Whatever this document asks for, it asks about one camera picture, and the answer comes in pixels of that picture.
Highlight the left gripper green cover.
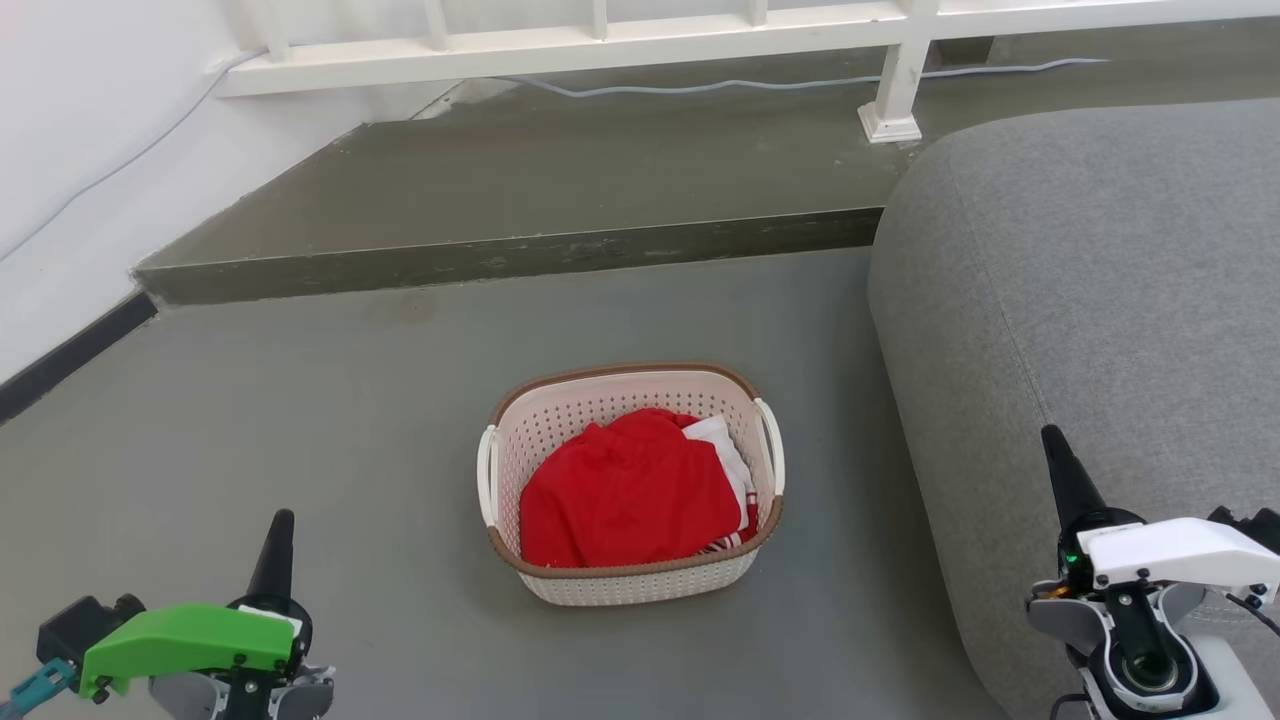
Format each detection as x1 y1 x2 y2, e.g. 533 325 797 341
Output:
80 509 337 720

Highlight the white garment with red stripes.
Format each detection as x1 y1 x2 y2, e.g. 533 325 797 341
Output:
683 415 758 554

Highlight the thin pale cable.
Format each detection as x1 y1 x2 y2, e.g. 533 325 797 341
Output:
0 45 1111 263

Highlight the grey fabric sofa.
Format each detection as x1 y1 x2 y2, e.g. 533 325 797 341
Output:
868 97 1280 720

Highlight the beige perforated plastic laundry basket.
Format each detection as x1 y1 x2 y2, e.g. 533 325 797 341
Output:
477 362 787 608

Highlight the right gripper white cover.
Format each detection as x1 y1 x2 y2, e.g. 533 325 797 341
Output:
1027 425 1280 720

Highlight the white railing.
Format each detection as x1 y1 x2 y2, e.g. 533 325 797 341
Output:
215 0 1280 144

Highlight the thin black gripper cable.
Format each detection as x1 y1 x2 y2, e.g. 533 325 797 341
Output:
1225 588 1280 638

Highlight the teal cable connector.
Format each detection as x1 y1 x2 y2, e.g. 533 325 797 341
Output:
0 658 79 719

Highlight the grey concrete raised step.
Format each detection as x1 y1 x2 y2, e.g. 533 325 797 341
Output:
133 20 1280 306

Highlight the dark baseboard strip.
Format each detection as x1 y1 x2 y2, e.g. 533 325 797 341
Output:
0 290 159 426

